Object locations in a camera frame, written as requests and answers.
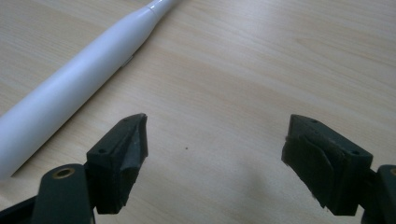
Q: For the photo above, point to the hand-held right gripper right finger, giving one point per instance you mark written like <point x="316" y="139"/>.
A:
<point x="330" y="168"/>

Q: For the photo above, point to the white electric toothbrush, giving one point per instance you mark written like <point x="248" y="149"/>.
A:
<point x="62" y="90"/>

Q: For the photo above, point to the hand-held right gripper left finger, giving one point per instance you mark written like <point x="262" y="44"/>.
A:
<point x="116" y="161"/>

